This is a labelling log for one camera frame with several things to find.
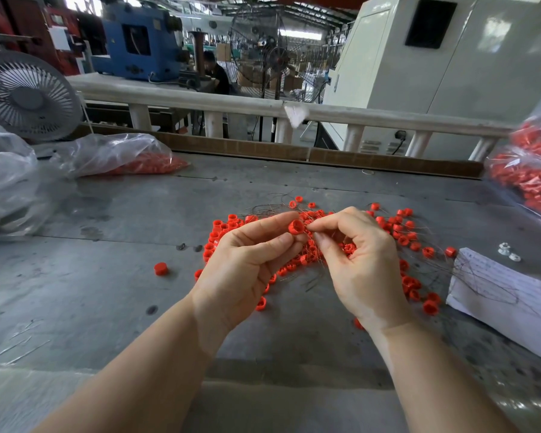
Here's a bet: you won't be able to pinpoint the person's left hand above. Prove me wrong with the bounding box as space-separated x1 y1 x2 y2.
188 210 308 337

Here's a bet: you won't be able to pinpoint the person's right hand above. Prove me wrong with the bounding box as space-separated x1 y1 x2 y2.
307 206 414 334

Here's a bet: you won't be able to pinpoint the pile of red plastic rings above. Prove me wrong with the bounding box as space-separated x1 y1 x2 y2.
194 195 457 330

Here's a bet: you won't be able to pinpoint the bundle of thin metal wires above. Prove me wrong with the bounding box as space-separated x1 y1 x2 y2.
252 203 357 267

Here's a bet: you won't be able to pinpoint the person's left forearm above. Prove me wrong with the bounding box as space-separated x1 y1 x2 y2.
34 300 227 433

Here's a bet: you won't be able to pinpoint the person's right forearm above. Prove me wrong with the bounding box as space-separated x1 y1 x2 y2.
370 315 521 433

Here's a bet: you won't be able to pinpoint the brown wooden board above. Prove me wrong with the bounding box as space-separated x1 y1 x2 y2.
72 123 484 179

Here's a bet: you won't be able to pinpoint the white paper sheet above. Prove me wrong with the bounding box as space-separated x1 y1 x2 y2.
445 248 541 366

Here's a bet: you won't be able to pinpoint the clear bag with red pieces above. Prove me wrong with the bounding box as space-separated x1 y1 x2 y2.
52 132 189 177

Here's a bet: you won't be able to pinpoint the white metal railing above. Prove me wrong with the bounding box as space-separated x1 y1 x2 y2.
67 73 517 162

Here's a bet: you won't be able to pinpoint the large clear bag red pieces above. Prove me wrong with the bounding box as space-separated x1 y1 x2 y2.
487 81 541 224

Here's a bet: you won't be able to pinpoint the blue industrial machine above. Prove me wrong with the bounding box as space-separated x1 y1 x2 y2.
94 0 191 83

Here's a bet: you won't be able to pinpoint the large grey machine cabinet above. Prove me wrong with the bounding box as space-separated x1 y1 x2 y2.
323 0 541 161

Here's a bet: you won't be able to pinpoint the crumpled clear plastic bag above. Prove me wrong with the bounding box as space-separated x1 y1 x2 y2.
0 120 55 237

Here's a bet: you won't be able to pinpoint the white desk fan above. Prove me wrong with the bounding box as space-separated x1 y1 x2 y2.
0 50 84 143

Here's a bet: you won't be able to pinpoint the red industrial machine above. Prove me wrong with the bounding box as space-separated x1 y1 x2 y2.
0 0 85 75

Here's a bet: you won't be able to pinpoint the black pedestal fan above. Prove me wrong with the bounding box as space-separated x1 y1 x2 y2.
263 46 295 143

